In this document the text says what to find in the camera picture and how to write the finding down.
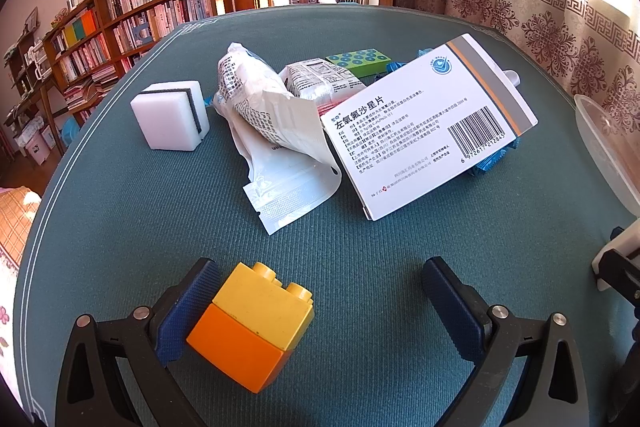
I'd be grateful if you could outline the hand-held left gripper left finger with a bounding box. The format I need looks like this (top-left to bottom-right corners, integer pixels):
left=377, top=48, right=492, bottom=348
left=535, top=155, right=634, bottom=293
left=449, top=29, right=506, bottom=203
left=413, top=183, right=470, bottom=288
left=54, top=257, right=221, bottom=427

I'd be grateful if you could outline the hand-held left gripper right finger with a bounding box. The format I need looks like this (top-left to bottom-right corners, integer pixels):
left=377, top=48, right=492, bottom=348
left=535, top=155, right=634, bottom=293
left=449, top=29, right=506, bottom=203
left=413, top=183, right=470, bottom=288
left=421, top=256, right=592, bottom=427

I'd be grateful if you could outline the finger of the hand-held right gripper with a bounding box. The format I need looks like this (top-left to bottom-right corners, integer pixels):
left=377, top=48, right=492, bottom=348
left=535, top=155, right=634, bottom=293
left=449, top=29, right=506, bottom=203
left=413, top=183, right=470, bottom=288
left=598, top=247, right=640, bottom=309

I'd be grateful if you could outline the white plastic piece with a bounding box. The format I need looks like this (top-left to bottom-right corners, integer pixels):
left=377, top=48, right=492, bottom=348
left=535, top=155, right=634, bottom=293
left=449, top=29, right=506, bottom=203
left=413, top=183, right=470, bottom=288
left=591, top=233, right=625, bottom=292

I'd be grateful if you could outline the yellow orange toy block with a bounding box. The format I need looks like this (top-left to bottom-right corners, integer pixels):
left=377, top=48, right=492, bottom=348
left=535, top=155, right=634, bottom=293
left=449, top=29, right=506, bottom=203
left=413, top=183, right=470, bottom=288
left=186, top=261, right=316, bottom=394

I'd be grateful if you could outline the clear plastic bowl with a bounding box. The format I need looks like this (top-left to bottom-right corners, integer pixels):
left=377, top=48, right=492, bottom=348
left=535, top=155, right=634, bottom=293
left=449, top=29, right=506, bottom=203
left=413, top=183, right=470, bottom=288
left=574, top=94, right=640, bottom=208

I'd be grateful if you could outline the blue woven cloth pouch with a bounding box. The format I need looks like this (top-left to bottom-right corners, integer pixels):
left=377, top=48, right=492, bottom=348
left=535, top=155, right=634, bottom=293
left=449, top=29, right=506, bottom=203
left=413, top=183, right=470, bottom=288
left=387, top=49, right=524, bottom=178

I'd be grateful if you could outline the white medicine box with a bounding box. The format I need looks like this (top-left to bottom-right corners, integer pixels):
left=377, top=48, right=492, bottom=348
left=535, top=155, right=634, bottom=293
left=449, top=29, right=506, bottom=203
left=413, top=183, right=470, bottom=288
left=320, top=33, right=540, bottom=222

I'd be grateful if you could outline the white square box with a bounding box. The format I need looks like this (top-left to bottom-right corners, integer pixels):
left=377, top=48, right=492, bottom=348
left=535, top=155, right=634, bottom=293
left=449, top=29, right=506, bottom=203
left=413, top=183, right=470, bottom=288
left=130, top=79, right=210, bottom=152

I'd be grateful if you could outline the white printed foil pouch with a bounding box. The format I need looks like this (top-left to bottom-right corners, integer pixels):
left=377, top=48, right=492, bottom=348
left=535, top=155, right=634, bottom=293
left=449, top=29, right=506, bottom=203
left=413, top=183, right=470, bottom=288
left=210, top=42, right=343, bottom=236

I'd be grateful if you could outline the white red printed packet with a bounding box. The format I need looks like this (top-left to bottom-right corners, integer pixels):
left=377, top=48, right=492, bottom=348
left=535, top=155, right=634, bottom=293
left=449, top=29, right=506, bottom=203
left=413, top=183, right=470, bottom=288
left=280, top=59, right=366, bottom=114

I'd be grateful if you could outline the green block with blue dots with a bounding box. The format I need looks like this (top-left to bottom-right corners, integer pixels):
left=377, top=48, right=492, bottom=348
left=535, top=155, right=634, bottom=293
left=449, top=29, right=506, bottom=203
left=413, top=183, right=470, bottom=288
left=325, top=47, right=392, bottom=75

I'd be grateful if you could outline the pink floral bed blanket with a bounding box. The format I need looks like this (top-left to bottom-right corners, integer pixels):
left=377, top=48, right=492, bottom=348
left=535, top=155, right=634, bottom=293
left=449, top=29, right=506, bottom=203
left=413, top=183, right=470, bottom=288
left=0, top=187, right=43, bottom=408

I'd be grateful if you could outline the pink storage bin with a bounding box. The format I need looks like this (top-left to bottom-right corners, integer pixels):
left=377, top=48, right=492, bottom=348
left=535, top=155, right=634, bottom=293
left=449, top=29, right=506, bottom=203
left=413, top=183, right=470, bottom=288
left=22, top=134, right=56, bottom=165

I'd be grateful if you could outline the small wooden shelf unit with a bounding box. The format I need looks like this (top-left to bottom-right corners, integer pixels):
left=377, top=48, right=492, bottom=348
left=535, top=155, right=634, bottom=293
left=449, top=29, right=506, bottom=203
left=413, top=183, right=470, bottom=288
left=2, top=24, right=66, bottom=158

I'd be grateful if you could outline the wooden bookshelf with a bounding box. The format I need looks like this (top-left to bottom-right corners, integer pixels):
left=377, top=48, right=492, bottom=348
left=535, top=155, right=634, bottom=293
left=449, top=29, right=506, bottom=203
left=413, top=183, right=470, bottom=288
left=42, top=0, right=233, bottom=108

